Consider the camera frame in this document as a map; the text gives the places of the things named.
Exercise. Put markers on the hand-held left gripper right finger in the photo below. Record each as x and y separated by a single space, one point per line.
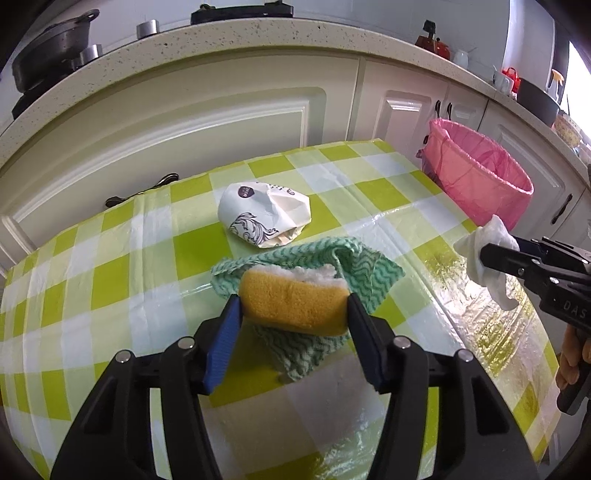
369 346

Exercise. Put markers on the white tissue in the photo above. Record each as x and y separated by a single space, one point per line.
494 230

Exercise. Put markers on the white ceramic jar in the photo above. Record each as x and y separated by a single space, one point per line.
461 57

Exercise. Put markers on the yellow top spray bottle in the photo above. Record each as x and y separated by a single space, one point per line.
557 83

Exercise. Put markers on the patterned bowl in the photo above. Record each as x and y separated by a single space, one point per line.
567 130

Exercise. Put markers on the black cooking pot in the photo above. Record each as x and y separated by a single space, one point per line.
51 46

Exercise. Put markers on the printed white paper bag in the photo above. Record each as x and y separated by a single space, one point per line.
258 212

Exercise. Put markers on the green checked tablecloth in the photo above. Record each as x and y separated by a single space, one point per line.
138 277

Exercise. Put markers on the yellow sponge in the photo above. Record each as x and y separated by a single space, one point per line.
291 302

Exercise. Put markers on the green wavy cleaning cloth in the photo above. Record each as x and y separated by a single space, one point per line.
371 272

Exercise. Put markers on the red ceramic jar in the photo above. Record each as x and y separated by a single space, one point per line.
442 47

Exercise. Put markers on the small red container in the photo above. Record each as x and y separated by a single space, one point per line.
511 76

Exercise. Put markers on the pink lined trash bin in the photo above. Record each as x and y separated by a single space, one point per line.
466 170

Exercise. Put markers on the oil bottle black cap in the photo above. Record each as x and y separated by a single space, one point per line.
427 30

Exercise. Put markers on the cream kitchen counter cabinets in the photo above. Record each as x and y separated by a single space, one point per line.
184 110

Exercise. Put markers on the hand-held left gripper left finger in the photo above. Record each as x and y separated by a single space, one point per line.
224 341

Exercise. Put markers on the person's right hand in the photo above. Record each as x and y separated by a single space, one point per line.
569 360

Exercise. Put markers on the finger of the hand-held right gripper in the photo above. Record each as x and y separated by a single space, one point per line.
508 261
554 247

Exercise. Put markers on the white cup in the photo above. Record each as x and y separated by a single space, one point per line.
501 83

